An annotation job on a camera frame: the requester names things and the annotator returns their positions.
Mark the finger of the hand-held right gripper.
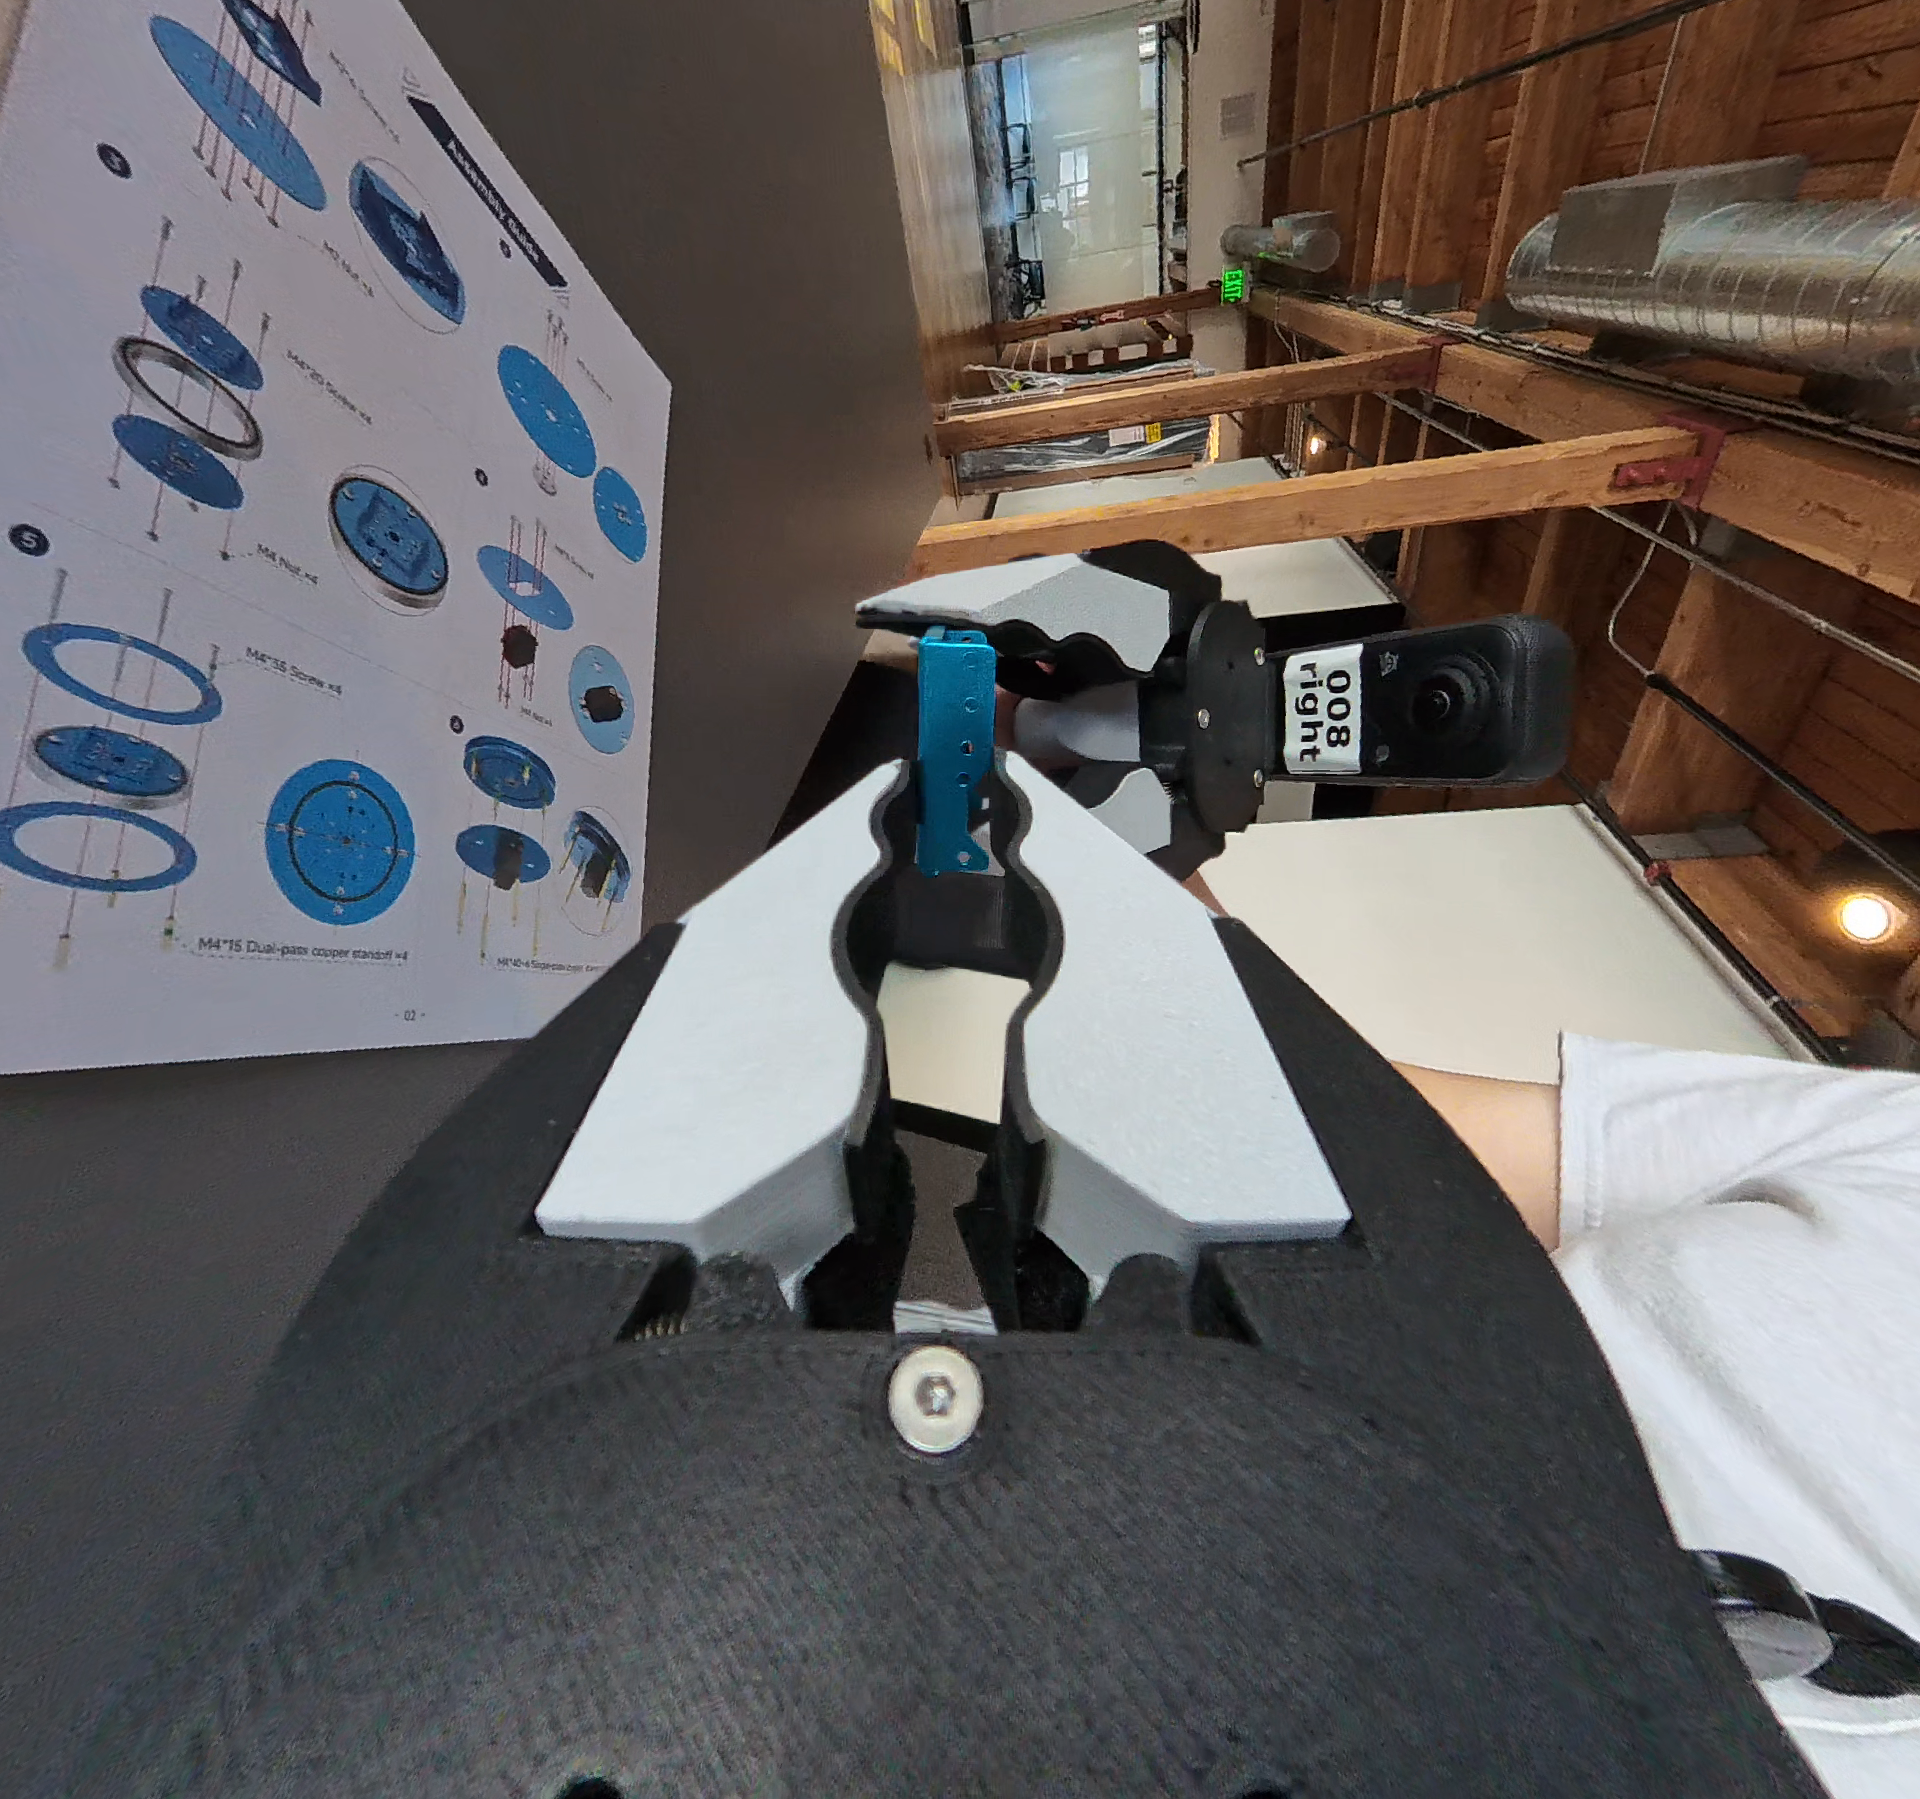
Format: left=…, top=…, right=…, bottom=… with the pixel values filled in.
left=852, top=550, right=1186, bottom=703
left=1079, top=762, right=1205, bottom=867

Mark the silver ventilation duct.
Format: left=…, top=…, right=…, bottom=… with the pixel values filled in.
left=1504, top=156, right=1920, bottom=392

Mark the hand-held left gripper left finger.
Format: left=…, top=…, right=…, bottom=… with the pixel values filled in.
left=536, top=762, right=918, bottom=1310

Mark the person's right forearm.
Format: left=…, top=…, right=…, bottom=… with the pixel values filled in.
left=1177, top=867, right=1568, bottom=1253

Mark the blue metal bracket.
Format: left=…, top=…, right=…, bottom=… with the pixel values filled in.
left=914, top=626, right=1002, bottom=880

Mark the wooden beam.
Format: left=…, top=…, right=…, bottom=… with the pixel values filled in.
left=907, top=423, right=1705, bottom=580
left=937, top=346, right=1441, bottom=460

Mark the assembly guide booklet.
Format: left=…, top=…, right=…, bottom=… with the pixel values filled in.
left=0, top=0, right=677, bottom=1079

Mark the black and grey strap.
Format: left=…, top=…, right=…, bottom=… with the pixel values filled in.
left=1694, top=1549, right=1920, bottom=1700

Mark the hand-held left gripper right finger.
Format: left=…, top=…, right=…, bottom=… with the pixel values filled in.
left=992, top=752, right=1350, bottom=1296

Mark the small silver duct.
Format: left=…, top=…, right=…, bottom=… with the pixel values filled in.
left=1222, top=211, right=1341, bottom=274

